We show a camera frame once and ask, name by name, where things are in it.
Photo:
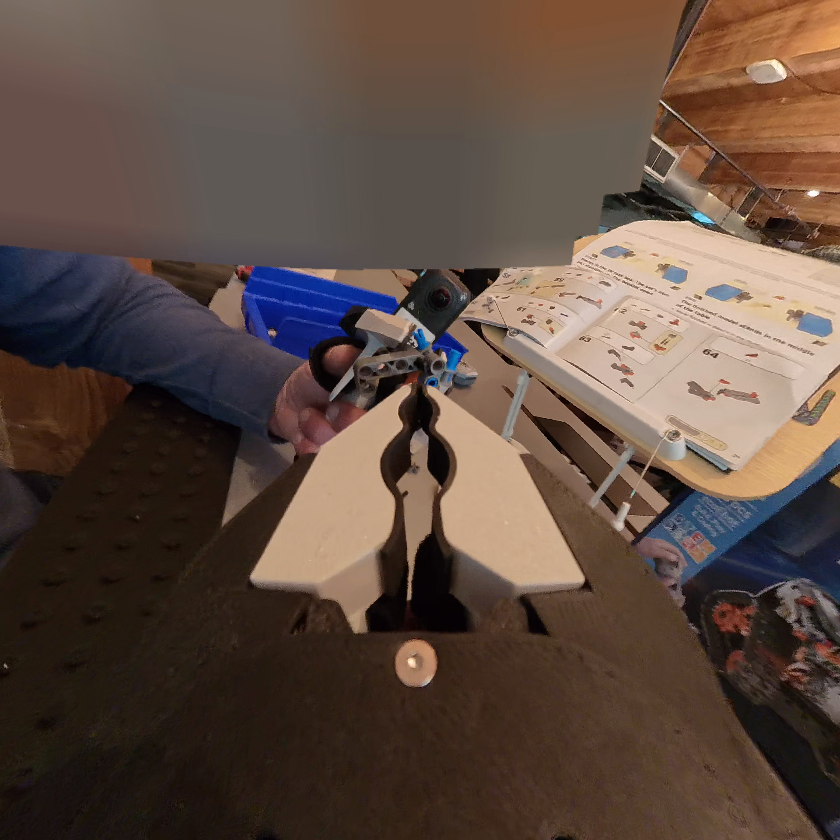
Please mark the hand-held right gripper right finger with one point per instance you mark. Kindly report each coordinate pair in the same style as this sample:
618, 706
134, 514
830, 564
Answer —
512, 525

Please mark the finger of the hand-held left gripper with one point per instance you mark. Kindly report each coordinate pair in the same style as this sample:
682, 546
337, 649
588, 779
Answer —
348, 380
387, 328

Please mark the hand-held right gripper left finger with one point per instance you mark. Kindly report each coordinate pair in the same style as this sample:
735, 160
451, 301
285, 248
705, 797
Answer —
328, 525

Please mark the orange grey connector assembly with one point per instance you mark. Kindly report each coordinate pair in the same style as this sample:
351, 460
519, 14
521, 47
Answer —
394, 367

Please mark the person's left forearm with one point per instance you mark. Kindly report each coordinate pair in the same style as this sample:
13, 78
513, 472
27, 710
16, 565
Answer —
131, 328

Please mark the person's left hand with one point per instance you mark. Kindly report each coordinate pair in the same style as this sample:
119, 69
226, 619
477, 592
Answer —
302, 413

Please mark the blue storage bin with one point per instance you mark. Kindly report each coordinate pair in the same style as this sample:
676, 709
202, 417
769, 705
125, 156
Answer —
289, 308

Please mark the instruction booklet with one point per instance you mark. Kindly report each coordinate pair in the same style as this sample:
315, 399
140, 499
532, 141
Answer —
656, 328

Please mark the dark blue toy box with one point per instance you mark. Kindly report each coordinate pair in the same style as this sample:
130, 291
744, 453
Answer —
774, 623

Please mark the white ceiling sensor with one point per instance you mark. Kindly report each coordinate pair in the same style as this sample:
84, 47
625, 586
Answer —
766, 71

